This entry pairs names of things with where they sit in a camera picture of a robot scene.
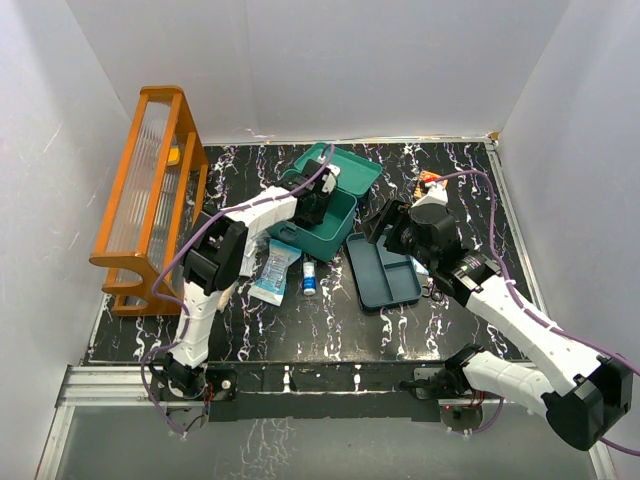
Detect clear bag cotton balls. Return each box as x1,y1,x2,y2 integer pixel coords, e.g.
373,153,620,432
217,282,237,312

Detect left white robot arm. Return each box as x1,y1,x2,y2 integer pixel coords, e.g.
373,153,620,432
152,154,337,399

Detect orange wooden rack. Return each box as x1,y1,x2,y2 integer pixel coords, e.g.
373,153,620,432
89,86,208,317

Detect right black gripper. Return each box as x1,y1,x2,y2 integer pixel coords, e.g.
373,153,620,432
362,198,436,270

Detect small scissors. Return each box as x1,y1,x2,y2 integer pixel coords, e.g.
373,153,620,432
421,276,444,302

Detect small white blue bottle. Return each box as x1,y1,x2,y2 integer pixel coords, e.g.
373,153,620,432
302,254,317,296

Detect black front mounting rail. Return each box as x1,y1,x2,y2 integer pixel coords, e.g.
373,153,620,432
199,359,506,424

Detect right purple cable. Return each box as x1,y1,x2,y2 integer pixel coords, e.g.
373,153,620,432
434,169,640,451

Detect blue cotton swab packet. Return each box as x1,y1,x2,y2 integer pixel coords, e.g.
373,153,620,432
248,238,302,306

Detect dark blue divided tray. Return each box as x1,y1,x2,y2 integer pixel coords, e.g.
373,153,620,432
346,232,422,311

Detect yellow item on rack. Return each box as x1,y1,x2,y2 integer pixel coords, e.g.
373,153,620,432
167,145,181,167

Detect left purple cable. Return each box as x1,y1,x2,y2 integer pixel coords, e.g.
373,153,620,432
137,143,336,436

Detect orange patterned card packet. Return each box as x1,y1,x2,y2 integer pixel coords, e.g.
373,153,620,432
414,171,440,196

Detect purple cable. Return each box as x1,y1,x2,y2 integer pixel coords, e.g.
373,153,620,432
137,143,336,436
434,169,640,451

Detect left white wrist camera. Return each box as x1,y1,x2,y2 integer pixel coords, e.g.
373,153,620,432
320,164,341,194

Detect green medicine box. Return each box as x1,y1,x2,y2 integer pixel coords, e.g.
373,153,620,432
268,148,382,262

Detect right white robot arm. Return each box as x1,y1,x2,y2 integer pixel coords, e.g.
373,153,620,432
362,200,634,451

